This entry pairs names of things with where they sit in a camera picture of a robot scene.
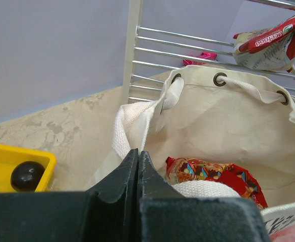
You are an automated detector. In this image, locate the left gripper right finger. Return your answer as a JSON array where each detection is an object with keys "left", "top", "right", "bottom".
[{"left": 138, "top": 151, "right": 270, "bottom": 242}]

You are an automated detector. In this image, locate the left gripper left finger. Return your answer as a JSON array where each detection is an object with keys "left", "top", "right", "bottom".
[{"left": 0, "top": 149, "right": 139, "bottom": 241}]

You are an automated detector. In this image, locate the red cookie snack bag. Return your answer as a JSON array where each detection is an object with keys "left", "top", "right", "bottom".
[{"left": 166, "top": 157, "right": 268, "bottom": 209}]

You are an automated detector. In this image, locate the beige canvas tote bag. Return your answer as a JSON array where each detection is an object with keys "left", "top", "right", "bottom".
[{"left": 85, "top": 65, "right": 295, "bottom": 242}]

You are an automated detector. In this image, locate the pink plastic bag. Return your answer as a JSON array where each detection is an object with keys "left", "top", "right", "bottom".
[{"left": 270, "top": 225, "right": 295, "bottom": 242}]

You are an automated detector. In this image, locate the red white snack packet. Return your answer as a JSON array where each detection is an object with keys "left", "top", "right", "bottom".
[{"left": 232, "top": 15, "right": 295, "bottom": 72}]

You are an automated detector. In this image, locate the dark toy plum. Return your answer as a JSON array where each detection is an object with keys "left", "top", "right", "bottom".
[{"left": 10, "top": 161, "right": 45, "bottom": 192}]

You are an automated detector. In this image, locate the yellow plastic tray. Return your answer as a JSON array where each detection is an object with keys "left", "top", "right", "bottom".
[{"left": 0, "top": 144, "right": 56, "bottom": 193}]

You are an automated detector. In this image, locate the pink packet behind rack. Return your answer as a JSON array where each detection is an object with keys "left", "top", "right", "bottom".
[{"left": 183, "top": 51, "right": 217, "bottom": 66}]

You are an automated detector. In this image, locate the white metal rack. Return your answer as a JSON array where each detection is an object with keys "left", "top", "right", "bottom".
[{"left": 121, "top": 1, "right": 295, "bottom": 104}]

